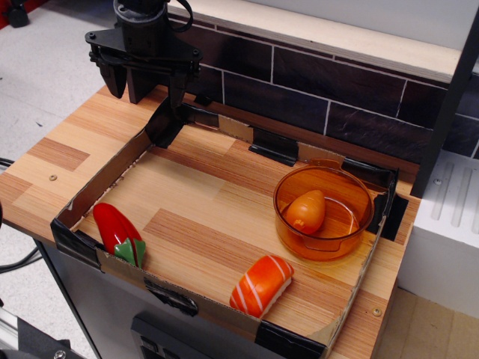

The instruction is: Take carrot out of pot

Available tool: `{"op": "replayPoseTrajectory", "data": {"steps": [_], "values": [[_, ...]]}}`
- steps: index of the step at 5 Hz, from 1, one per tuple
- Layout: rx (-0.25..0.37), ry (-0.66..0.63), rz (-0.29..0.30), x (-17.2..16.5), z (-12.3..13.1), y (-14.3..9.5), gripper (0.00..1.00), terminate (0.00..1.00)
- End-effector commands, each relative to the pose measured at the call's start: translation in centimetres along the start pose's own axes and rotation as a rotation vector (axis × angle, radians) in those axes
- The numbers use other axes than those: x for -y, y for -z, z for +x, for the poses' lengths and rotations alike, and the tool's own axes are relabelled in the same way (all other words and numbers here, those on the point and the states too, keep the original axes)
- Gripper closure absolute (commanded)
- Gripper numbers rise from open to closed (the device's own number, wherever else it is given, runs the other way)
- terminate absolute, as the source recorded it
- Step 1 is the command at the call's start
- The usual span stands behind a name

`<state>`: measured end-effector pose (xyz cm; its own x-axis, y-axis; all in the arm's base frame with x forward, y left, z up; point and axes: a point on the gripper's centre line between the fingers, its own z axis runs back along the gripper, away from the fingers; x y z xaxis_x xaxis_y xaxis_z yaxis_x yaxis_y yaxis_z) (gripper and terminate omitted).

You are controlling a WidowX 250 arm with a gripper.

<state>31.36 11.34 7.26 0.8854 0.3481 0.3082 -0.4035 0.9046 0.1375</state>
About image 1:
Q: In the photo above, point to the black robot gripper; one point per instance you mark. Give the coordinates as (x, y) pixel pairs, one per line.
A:
(148, 43)

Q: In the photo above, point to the orange toy carrot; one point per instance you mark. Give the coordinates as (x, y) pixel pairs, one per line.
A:
(307, 212)

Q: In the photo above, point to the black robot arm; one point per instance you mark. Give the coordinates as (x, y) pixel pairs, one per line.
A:
(138, 82)

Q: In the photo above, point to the cardboard fence with black tape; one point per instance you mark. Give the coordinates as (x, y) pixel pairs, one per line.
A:
(204, 207)

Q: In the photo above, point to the transparent orange plastic pot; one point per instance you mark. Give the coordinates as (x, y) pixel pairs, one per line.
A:
(349, 210)

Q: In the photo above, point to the black stand base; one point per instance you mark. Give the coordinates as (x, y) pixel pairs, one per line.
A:
(15, 13)

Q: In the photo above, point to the red toy chili pepper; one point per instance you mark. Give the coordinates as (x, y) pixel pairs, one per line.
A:
(119, 235)

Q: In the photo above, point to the toy salmon nigiri sushi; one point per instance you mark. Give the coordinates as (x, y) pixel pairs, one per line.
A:
(261, 286)

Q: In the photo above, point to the dark tile backsplash panel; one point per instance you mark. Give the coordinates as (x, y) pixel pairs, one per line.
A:
(374, 90)

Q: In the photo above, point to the white ribbed sink unit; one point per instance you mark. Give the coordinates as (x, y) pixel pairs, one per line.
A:
(441, 258)

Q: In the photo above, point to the black metal bracket corner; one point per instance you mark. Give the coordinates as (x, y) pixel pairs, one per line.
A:
(19, 339)

